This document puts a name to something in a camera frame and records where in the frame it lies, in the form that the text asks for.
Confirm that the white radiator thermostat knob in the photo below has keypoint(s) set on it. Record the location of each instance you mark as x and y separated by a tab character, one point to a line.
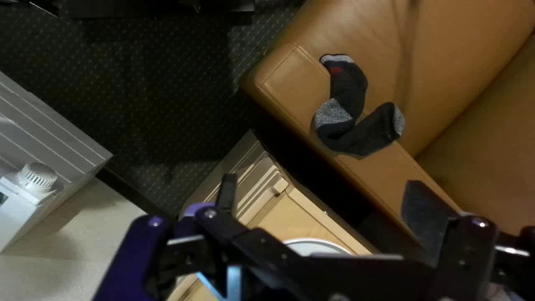
35	178

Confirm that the dark grey sock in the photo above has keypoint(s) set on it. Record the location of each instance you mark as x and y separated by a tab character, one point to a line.
348	89

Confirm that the light wooden dresser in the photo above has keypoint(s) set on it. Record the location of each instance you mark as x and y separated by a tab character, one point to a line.
278	215

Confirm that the white plate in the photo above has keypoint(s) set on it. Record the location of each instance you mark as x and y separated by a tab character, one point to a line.
308	245

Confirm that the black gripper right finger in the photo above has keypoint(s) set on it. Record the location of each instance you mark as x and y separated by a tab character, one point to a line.
427	215

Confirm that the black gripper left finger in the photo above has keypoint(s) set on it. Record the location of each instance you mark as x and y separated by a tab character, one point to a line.
226	193

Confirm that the white radiator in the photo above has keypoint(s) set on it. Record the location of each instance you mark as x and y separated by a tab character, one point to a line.
44	134

